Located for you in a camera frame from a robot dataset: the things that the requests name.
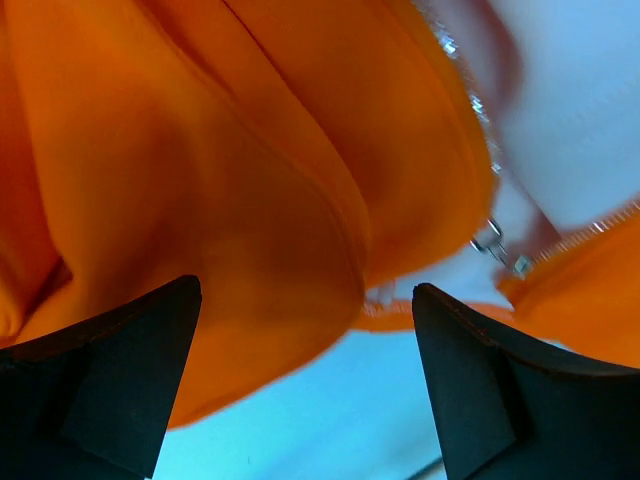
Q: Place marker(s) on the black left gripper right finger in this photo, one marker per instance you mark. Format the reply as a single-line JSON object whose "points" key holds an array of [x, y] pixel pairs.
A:
{"points": [[509, 406]]}

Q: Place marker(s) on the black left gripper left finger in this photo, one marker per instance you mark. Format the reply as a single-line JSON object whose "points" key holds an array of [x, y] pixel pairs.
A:
{"points": [[93, 401]]}

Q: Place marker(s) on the orange zip-up jacket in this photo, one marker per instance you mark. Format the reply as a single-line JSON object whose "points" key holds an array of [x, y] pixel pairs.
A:
{"points": [[306, 160]]}

